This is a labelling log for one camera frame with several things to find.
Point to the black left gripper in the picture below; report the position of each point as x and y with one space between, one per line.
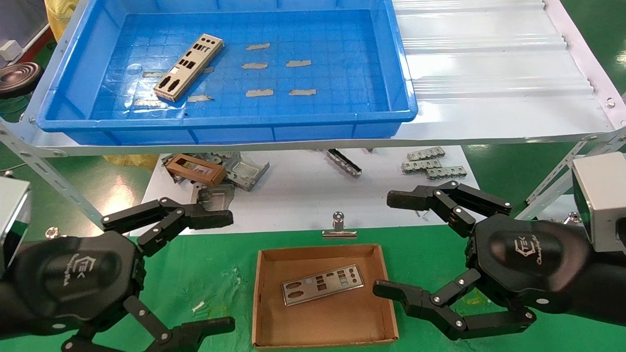
68 278

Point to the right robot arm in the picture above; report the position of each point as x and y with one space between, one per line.
606 288

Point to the black round speaker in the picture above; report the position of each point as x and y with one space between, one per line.
17 78

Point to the green table cloth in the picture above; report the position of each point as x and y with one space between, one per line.
220 264

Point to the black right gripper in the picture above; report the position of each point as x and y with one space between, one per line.
528 254

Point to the perforated metal angle strut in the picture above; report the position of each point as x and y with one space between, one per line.
44 171
552 186

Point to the small grey slotted bracket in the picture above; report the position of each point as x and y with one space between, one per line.
446 172
425 153
420 165

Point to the brown cardboard box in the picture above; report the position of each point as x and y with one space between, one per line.
323 327

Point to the brown rectangular frame part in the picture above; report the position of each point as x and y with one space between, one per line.
215 175

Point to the small white box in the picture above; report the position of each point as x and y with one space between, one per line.
10 49

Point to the white flat board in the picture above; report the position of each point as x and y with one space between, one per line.
293 195

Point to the yellow plastic bag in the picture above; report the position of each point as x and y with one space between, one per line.
61 17
129 160

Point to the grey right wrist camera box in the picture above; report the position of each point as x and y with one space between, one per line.
599 200

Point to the blue plastic tray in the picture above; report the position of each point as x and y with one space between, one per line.
318 117

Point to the white corrugated shelf board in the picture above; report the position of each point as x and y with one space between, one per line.
489 73

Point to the small metal hex key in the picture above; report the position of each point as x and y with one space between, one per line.
424 214

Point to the white paper scrap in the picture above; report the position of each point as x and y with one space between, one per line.
198 306

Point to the black chrome strip part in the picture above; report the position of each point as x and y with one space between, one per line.
345 162

